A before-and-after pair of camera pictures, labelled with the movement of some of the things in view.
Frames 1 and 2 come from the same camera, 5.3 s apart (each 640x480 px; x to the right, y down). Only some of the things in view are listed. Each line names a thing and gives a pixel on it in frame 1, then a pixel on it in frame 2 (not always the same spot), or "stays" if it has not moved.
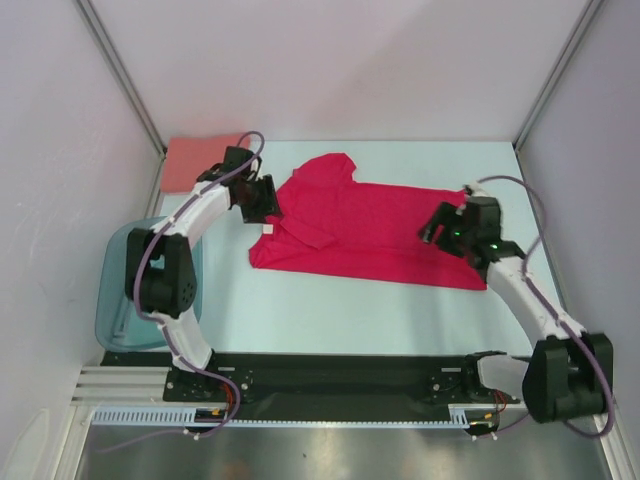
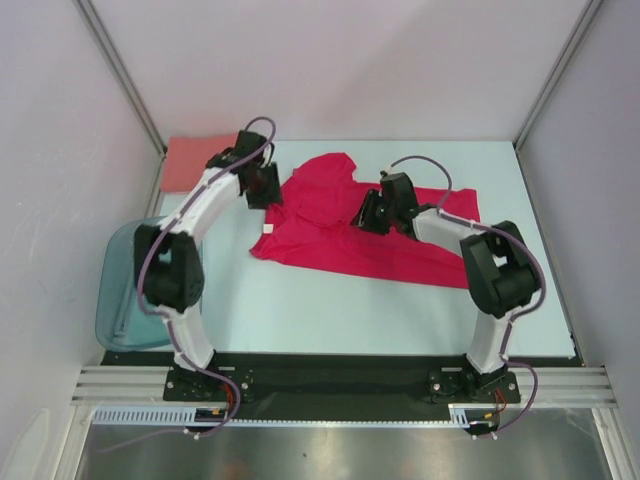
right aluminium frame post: x=591 y=9 stays
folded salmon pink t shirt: x=188 y=156 stays
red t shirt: x=329 y=222 stays
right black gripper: x=444 y=214 -> x=364 y=218
